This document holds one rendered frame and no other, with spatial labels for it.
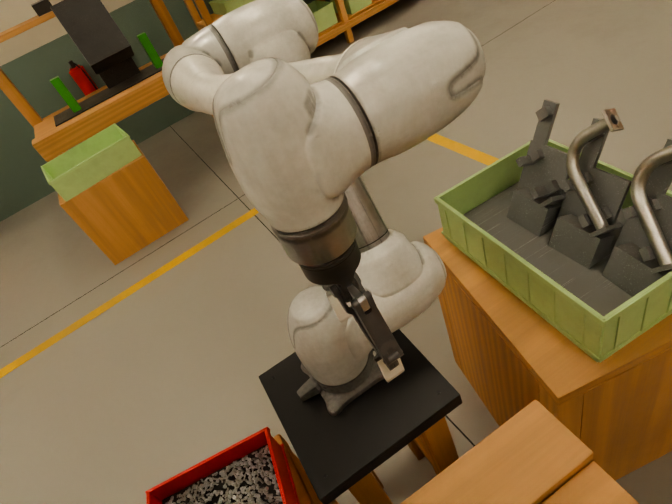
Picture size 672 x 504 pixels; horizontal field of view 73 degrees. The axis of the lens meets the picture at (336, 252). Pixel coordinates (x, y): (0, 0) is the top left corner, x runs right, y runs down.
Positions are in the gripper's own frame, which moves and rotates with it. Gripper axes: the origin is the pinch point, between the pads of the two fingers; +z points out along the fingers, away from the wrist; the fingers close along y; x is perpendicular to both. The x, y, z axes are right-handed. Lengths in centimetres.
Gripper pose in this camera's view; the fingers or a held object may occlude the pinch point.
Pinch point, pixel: (367, 339)
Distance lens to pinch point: 69.0
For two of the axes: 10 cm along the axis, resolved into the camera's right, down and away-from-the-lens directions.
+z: 3.1, 7.0, 6.5
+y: -4.6, -4.9, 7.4
